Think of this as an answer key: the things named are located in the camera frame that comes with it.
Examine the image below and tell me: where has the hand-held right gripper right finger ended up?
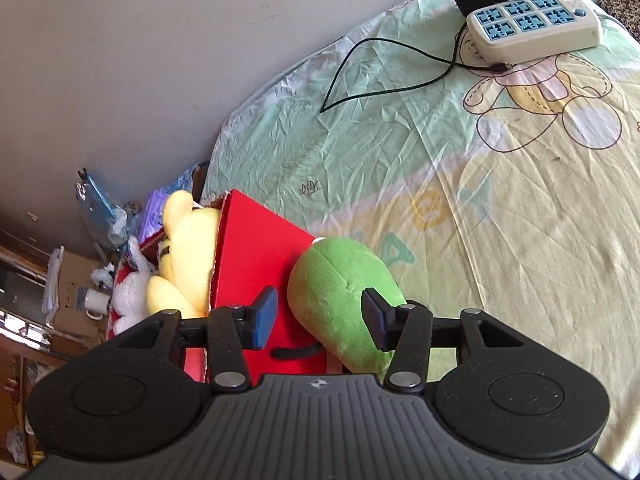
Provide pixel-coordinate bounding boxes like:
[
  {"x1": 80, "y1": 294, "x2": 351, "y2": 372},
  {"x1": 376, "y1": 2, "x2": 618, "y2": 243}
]
[{"x1": 361, "y1": 287, "x2": 538, "y2": 394}]

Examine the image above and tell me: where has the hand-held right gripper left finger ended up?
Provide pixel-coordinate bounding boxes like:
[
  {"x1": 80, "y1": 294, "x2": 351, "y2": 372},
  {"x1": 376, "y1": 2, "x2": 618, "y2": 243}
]
[{"x1": 115, "y1": 286, "x2": 279, "y2": 394}]

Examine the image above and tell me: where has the green frog plush toy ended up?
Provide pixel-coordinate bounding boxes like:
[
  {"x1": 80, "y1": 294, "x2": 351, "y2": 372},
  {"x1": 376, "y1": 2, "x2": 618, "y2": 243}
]
[{"x1": 286, "y1": 236, "x2": 408, "y2": 383}]

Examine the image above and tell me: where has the red cardboard box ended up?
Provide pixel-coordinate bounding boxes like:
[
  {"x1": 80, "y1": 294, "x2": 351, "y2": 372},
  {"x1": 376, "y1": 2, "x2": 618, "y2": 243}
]
[{"x1": 112, "y1": 189, "x2": 343, "y2": 386}]

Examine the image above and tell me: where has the yellow plush toy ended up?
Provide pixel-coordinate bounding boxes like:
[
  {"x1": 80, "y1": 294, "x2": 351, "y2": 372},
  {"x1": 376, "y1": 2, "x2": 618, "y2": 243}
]
[{"x1": 146, "y1": 191, "x2": 223, "y2": 319}]

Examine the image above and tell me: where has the white plush toy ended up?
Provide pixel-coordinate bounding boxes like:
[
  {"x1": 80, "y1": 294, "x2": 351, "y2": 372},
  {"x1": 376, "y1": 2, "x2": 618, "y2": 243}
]
[{"x1": 110, "y1": 237, "x2": 154, "y2": 333}]

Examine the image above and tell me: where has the purple packet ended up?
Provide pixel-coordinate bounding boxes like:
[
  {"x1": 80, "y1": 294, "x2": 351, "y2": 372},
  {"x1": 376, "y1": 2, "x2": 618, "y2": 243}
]
[{"x1": 140, "y1": 190, "x2": 174, "y2": 241}]

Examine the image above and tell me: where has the blue patterned cloth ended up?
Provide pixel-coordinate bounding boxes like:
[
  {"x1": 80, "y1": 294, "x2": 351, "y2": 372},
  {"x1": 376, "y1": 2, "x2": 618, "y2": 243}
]
[{"x1": 170, "y1": 160, "x2": 211, "y2": 197}]

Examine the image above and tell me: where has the printed cartoon bed sheet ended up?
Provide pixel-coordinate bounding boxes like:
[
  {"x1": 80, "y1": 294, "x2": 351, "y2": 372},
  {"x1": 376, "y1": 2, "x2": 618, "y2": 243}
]
[{"x1": 200, "y1": 0, "x2": 640, "y2": 476}]

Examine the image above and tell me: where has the white mug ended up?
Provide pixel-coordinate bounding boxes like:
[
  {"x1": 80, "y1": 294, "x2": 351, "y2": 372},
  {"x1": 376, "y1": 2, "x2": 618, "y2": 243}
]
[{"x1": 82, "y1": 287, "x2": 112, "y2": 320}]

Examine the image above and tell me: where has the brown cardboard box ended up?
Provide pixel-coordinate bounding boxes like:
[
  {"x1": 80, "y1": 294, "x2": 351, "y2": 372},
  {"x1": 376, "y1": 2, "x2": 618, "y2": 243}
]
[{"x1": 47, "y1": 249, "x2": 117, "y2": 332}]

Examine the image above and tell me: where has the blue plastic bag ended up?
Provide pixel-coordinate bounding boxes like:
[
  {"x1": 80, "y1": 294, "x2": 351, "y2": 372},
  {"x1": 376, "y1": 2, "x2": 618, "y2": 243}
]
[{"x1": 75, "y1": 169, "x2": 131, "y2": 251}]

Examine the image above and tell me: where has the wooden shelf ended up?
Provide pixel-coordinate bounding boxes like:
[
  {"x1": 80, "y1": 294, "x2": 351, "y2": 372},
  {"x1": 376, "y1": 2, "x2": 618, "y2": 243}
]
[{"x1": 0, "y1": 332, "x2": 68, "y2": 467}]

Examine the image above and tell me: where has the white power strip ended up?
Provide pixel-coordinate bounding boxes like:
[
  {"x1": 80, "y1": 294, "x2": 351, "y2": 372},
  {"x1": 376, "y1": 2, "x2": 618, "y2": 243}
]
[{"x1": 466, "y1": 0, "x2": 604, "y2": 63}]

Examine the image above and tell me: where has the brown patterned cloth cover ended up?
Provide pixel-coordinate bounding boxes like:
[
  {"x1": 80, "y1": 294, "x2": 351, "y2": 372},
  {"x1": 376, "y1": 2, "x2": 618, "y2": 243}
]
[{"x1": 597, "y1": 0, "x2": 640, "y2": 41}]

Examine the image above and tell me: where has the thin black cable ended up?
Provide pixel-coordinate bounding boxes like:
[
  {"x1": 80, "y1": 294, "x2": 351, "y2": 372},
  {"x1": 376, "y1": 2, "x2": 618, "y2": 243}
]
[{"x1": 320, "y1": 34, "x2": 512, "y2": 114}]

